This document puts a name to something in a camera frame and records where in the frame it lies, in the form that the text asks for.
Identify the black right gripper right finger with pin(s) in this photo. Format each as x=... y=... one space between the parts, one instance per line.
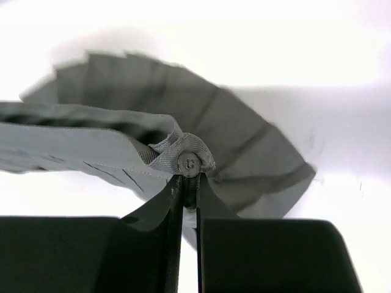
x=248 y=255

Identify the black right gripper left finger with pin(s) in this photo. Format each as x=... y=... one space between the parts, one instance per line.
x=136 y=253

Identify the grey pleated skirt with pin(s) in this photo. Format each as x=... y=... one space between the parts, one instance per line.
x=127 y=119

